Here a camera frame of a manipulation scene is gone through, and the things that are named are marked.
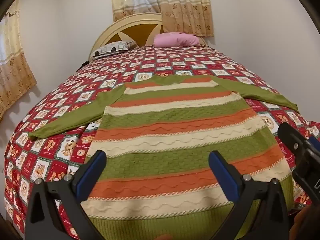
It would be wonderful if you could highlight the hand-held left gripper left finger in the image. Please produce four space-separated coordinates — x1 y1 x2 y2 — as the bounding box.
25 150 108 240

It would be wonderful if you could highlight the white dark patterned pillow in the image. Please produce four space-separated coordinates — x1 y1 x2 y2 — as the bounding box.
91 40 139 57

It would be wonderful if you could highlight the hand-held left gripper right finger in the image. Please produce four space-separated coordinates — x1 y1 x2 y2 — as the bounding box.
209 151 290 240

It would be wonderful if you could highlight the green orange cream striped sweater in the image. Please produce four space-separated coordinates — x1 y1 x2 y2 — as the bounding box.
28 74 299 240

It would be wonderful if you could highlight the cream wooden headboard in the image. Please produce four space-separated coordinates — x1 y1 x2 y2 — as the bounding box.
89 12 208 60

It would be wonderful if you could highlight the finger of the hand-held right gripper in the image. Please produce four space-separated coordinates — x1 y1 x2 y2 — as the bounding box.
277 122 320 180

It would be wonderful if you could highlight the red printed quilt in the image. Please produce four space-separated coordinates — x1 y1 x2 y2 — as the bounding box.
4 44 320 240

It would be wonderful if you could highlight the pink pillow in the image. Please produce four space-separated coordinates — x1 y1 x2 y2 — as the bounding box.
154 32 200 47

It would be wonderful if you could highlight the person's right forearm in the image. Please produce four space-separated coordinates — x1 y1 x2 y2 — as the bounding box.
293 204 320 240

